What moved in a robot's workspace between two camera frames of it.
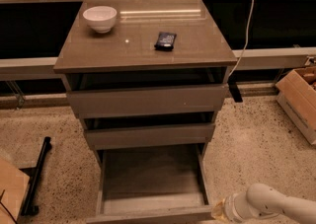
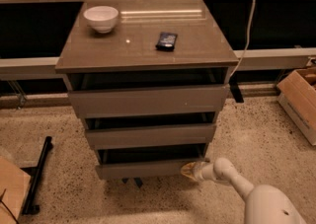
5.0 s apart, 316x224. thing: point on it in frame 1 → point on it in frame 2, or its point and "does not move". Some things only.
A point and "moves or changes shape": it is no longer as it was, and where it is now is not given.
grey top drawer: x=149 y=94 does not move
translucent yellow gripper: x=231 y=206 → x=202 y=171
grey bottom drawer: x=154 y=185 moves or changes shape
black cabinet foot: x=234 y=88 does not move
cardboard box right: x=296 y=94 does not move
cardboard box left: x=14 y=185 does not move
